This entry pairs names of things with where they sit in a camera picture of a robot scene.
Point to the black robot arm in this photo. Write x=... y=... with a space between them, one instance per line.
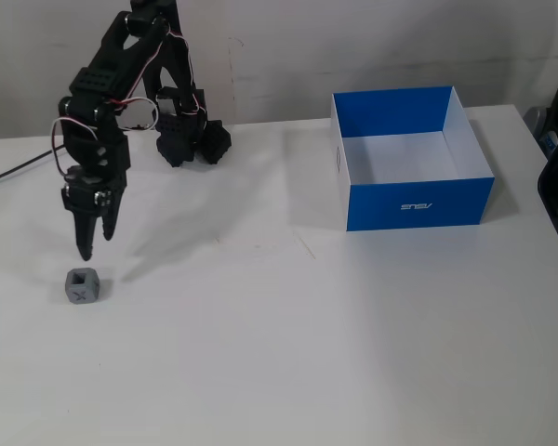
x=102 y=69

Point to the blue cardboard box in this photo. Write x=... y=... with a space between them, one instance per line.
x=416 y=204

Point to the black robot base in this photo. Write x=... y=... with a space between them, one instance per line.
x=176 y=144

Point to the gray cube block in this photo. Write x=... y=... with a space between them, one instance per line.
x=81 y=285

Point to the gray and blue device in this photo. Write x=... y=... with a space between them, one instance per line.
x=539 y=123

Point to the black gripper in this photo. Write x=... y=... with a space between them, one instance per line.
x=83 y=199

